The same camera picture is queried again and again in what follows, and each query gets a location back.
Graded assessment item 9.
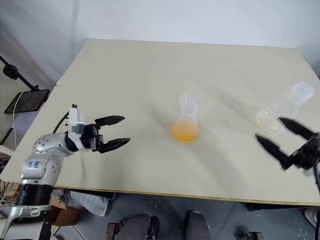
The crumpled clear plastic bag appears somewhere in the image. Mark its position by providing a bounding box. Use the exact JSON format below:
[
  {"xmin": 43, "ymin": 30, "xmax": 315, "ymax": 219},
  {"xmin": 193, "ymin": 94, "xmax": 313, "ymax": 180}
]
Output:
[{"xmin": 65, "ymin": 190, "xmax": 113, "ymax": 218}]

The brown cardboard box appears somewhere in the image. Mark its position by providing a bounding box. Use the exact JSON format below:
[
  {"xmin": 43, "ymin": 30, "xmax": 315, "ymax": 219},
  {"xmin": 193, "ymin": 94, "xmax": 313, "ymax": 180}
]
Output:
[{"xmin": 46, "ymin": 199, "xmax": 80, "ymax": 227}]

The white shoe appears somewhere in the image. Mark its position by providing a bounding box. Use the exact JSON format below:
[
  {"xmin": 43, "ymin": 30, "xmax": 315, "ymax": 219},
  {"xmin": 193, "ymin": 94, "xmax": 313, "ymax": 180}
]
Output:
[{"xmin": 304, "ymin": 208, "xmax": 320, "ymax": 229}]

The thin white cable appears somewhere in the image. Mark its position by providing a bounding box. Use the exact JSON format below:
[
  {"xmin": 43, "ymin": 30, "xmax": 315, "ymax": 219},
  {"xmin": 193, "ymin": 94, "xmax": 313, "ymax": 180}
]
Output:
[{"xmin": 11, "ymin": 91, "xmax": 25, "ymax": 152}]

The small clear conical flask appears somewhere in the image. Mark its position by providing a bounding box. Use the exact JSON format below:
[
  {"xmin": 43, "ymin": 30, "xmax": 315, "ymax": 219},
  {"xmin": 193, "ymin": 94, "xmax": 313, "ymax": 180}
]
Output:
[{"xmin": 170, "ymin": 92, "xmax": 204, "ymax": 143}]

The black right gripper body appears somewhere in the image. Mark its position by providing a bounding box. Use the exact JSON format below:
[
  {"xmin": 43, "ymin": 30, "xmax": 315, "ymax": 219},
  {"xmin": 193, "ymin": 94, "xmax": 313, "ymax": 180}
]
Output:
[{"xmin": 288, "ymin": 132, "xmax": 320, "ymax": 174}]

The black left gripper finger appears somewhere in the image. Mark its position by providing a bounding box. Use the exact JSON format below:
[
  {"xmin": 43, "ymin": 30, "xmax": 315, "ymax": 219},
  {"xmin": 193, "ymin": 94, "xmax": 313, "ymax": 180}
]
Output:
[
  {"xmin": 100, "ymin": 137, "xmax": 132, "ymax": 154},
  {"xmin": 94, "ymin": 115, "xmax": 126, "ymax": 127}
]

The large clear conical flask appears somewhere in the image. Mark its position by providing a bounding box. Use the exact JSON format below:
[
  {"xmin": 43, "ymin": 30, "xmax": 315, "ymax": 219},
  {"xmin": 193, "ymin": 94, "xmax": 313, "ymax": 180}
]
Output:
[{"xmin": 256, "ymin": 81, "xmax": 315, "ymax": 135}]

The dark grey rounded shape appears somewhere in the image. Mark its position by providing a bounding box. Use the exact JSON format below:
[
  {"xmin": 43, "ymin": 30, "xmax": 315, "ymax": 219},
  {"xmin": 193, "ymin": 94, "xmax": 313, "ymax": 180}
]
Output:
[
  {"xmin": 119, "ymin": 212, "xmax": 159, "ymax": 240},
  {"xmin": 186, "ymin": 210, "xmax": 211, "ymax": 240}
]

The black table frame bar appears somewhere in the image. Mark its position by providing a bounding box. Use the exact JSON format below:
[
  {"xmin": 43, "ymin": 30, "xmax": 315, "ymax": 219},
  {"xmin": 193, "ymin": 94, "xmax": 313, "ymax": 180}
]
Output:
[{"xmin": 246, "ymin": 201, "xmax": 320, "ymax": 212}]

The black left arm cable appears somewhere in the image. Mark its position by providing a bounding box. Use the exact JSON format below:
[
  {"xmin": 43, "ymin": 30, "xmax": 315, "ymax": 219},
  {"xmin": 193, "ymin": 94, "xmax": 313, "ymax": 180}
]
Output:
[{"xmin": 53, "ymin": 111, "xmax": 70, "ymax": 134}]

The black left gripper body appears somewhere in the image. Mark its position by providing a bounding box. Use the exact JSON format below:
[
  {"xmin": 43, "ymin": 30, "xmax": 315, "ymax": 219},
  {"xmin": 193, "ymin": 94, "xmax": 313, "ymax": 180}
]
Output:
[{"xmin": 80, "ymin": 122, "xmax": 105, "ymax": 153}]

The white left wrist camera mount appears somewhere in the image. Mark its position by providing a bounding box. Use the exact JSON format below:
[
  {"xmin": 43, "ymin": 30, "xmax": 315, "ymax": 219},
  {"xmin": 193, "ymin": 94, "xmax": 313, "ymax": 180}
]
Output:
[{"xmin": 65, "ymin": 103, "xmax": 88, "ymax": 152}]

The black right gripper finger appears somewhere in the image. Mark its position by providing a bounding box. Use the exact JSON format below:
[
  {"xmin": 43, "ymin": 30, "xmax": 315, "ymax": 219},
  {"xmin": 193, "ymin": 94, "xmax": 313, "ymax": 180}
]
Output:
[
  {"xmin": 277, "ymin": 117, "xmax": 314, "ymax": 141},
  {"xmin": 255, "ymin": 134, "xmax": 291, "ymax": 171}
]

